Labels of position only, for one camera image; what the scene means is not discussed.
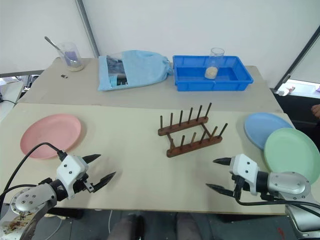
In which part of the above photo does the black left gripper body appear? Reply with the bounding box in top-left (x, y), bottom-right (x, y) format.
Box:
top-left (73, 174), bottom-right (96, 194)

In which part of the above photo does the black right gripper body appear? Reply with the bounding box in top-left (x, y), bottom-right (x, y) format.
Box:
top-left (231, 173), bottom-right (251, 199)

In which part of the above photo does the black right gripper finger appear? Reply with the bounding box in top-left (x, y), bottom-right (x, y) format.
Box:
top-left (212, 156), bottom-right (234, 167)
top-left (205, 183), bottom-right (236, 199)

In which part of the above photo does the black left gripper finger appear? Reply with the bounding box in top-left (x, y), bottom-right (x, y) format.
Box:
top-left (92, 171), bottom-right (117, 194)
top-left (82, 153), bottom-right (102, 166)

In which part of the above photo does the wooden dish rack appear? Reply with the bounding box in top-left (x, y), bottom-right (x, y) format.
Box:
top-left (157, 102), bottom-right (229, 159)

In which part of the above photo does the red plastic plate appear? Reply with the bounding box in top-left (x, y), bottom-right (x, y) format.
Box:
top-left (20, 113), bottom-right (82, 160)

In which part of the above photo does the blue plastic plate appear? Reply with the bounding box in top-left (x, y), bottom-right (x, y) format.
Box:
top-left (243, 112), bottom-right (295, 151)

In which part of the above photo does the green plastic plate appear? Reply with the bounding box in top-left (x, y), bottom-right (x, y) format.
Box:
top-left (263, 127), bottom-right (320, 184)

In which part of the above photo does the blue plastic bin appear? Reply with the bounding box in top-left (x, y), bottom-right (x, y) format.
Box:
top-left (172, 54), bottom-right (255, 92)

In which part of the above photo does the clear glass beaker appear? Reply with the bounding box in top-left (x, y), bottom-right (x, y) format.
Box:
top-left (204, 47), bottom-right (226, 80)

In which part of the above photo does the clear beaker with purple label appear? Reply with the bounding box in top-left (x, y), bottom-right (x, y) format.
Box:
top-left (56, 41), bottom-right (86, 73)

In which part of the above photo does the white side desk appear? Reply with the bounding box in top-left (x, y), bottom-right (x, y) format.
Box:
top-left (0, 79), bottom-right (26, 121)

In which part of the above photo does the metal spoon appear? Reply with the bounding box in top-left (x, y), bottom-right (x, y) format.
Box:
top-left (44, 36), bottom-right (74, 64)

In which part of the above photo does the dark slanted pole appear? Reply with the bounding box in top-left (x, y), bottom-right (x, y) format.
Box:
top-left (273, 30), bottom-right (320, 91)

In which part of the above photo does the grey metal pole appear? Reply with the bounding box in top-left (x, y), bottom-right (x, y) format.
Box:
top-left (74, 0), bottom-right (101, 59)

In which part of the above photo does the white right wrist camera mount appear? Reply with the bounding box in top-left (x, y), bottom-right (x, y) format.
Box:
top-left (229, 153), bottom-right (260, 196)

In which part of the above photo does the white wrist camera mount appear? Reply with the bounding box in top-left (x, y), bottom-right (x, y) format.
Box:
top-left (55, 154), bottom-right (89, 200)
top-left (229, 153), bottom-right (260, 196)

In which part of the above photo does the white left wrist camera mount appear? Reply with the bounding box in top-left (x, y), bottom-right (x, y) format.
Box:
top-left (55, 154), bottom-right (89, 200)

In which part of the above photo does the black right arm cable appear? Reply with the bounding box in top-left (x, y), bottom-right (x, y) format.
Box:
top-left (234, 191), bottom-right (320, 209)

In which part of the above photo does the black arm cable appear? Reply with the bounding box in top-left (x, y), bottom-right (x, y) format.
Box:
top-left (234, 191), bottom-right (320, 209)
top-left (0, 142), bottom-right (68, 201)

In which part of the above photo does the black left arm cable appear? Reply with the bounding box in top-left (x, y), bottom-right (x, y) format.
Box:
top-left (0, 142), bottom-right (68, 201)

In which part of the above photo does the thin white cable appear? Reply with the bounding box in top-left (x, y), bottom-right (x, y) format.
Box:
top-left (50, 215), bottom-right (64, 239)

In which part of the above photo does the light blue drawstring bag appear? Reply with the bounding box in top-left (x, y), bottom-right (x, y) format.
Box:
top-left (97, 49), bottom-right (174, 92)

